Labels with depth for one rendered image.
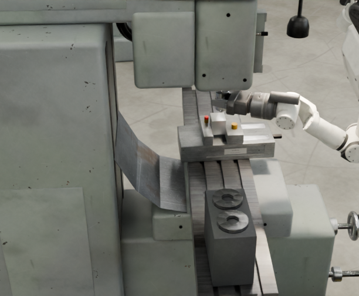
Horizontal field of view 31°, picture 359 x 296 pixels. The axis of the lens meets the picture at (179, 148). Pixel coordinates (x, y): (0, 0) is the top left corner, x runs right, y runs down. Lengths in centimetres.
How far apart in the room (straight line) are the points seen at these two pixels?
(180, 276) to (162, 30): 99
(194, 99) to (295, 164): 140
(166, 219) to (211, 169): 25
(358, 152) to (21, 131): 107
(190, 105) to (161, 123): 168
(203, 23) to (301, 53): 351
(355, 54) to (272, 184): 84
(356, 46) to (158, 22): 58
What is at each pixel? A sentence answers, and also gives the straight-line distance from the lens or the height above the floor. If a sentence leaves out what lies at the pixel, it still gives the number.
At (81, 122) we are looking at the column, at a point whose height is 130.
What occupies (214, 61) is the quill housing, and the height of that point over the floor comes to 143.
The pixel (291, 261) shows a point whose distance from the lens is 250.
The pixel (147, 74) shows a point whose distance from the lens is 203.
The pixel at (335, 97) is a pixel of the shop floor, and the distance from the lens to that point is 484.
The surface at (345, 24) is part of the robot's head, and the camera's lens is 193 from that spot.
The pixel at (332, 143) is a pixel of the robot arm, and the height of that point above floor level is 114.
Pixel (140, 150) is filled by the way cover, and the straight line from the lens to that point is 244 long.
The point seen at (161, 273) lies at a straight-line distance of 249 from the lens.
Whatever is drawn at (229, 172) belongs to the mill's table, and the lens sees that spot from 235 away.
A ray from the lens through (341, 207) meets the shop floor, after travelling 379.
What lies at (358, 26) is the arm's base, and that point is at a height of 168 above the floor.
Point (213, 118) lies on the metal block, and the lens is 238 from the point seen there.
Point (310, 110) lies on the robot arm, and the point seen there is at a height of 123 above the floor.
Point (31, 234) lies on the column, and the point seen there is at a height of 86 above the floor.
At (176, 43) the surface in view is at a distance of 198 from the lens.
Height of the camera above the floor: 233
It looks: 34 degrees down
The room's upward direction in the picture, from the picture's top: 1 degrees counter-clockwise
